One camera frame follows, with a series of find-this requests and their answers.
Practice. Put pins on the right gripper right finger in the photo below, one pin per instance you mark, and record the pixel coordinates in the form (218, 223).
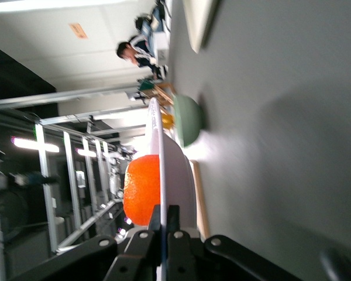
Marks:
(180, 254)

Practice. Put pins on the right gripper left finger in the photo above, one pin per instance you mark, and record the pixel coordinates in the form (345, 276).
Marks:
(140, 251)

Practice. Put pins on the orange fruit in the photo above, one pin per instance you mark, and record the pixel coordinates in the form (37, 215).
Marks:
(141, 190)

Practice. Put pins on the white ribbed plate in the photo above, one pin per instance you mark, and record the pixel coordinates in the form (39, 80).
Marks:
(175, 181)

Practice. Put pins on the small yellow plate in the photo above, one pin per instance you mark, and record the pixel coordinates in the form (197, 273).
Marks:
(167, 121)

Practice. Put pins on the wooden cutting board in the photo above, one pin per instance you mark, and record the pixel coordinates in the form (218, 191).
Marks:
(201, 199)

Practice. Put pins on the fluorescent ceiling light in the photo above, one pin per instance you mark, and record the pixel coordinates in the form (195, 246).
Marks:
(86, 152)
(32, 144)

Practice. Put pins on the pale green bowl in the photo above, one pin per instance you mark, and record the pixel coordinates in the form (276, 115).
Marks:
(188, 120)

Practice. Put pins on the wooden dish rack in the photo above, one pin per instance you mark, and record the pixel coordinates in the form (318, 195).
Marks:
(163, 93)

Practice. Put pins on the seated person dark jacket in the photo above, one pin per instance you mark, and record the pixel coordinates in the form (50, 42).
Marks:
(140, 55)

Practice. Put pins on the white desktop box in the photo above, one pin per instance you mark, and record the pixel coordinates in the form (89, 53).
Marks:
(161, 47)

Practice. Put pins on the beige bear print tray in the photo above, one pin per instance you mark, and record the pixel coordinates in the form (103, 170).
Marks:
(199, 23)

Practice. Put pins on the aluminium profile frame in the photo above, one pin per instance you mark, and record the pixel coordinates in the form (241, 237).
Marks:
(44, 164)

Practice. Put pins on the orange paper wall sign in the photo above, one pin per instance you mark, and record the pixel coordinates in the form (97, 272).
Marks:
(78, 30)

